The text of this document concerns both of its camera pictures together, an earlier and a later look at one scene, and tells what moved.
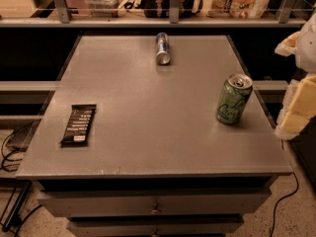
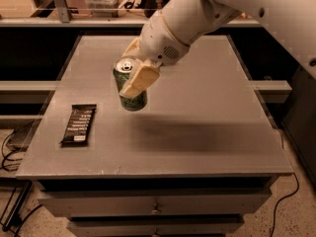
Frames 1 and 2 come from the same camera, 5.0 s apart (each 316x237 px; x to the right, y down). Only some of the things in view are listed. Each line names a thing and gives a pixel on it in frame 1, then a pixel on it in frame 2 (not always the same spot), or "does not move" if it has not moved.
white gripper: (307, 48) → (160, 42)
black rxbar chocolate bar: (79, 125) does not move
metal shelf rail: (287, 17) does not move
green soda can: (235, 94) → (122, 70)
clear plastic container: (103, 1) does not move
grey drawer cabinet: (154, 197) does not move
